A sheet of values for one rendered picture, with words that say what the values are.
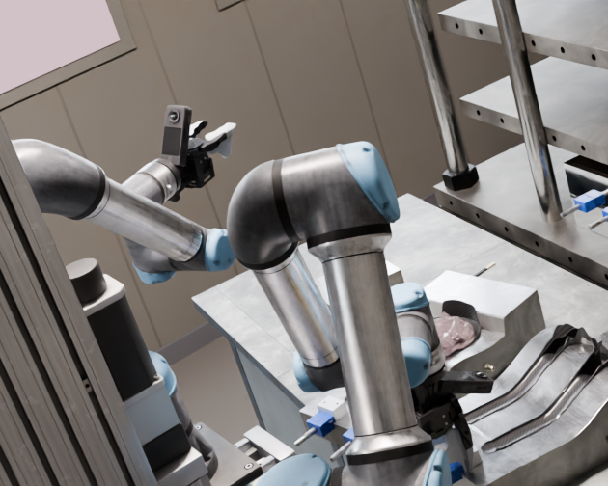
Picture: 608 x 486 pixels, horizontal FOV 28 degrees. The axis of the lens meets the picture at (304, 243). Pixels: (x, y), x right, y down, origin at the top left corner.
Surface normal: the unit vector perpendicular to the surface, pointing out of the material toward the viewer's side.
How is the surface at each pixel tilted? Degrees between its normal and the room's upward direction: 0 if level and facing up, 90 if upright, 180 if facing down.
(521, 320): 90
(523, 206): 0
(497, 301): 0
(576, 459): 90
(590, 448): 90
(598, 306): 0
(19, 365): 90
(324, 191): 59
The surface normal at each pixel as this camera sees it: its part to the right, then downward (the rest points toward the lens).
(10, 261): 0.53, 0.22
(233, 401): -0.29, -0.87
